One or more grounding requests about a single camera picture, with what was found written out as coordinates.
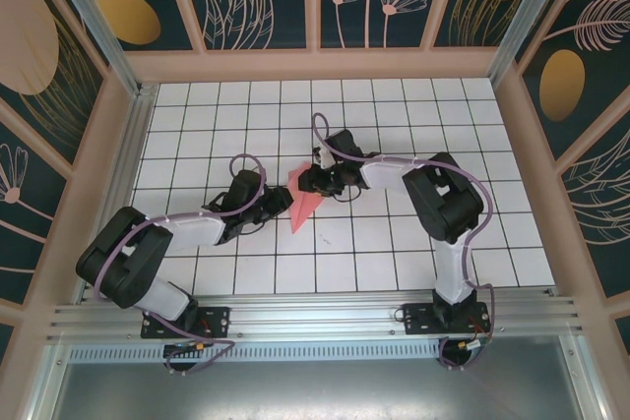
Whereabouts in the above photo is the pink paper sheet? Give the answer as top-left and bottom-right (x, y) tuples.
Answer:
(286, 161), (324, 235)

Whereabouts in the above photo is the grey sheet metal panel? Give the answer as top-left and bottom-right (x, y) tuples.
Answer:
(38, 333), (607, 420)

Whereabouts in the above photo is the long aluminium frame rail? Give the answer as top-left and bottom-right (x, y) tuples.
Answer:
(46, 294), (590, 342)

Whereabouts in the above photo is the aluminium side rail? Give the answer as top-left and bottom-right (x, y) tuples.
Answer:
(76, 84), (159, 304)

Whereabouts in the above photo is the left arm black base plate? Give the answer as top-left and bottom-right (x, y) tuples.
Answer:
(141, 305), (231, 340)

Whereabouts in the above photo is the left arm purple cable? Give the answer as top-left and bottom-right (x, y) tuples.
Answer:
(92, 153), (270, 378)

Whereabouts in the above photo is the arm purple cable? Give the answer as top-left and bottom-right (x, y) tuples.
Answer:
(311, 113), (497, 373)
(92, 153), (270, 378)

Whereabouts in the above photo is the slotted metal cable duct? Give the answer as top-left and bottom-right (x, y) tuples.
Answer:
(68, 344), (444, 363)

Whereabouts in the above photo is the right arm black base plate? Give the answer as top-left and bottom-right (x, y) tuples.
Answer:
(402, 301), (493, 337)

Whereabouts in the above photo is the aluminium corner post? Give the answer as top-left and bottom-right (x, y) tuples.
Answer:
(489, 0), (580, 90)
(41, 0), (144, 96)

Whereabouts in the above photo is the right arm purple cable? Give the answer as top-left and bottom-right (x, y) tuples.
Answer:
(311, 113), (497, 373)

